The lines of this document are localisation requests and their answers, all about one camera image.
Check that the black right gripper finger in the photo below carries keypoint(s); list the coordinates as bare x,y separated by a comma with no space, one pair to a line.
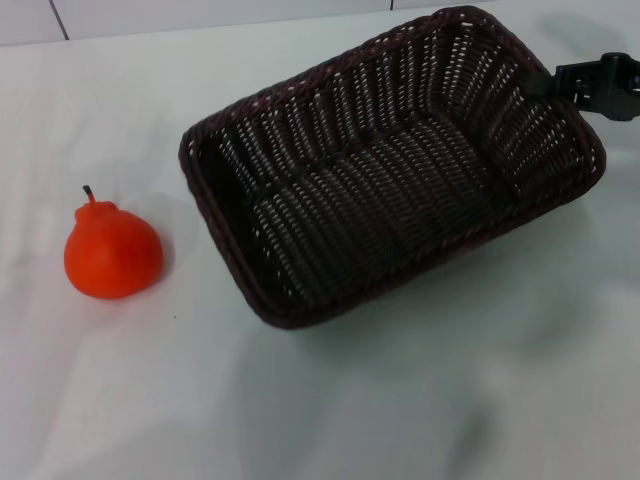
575,82

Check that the orange pear-shaped toy fruit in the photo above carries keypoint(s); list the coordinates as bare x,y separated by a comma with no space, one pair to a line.
112,260

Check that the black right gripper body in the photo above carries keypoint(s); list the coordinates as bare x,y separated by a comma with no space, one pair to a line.
622,90

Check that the dark brown woven basket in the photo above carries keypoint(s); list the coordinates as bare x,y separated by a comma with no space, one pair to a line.
380,200

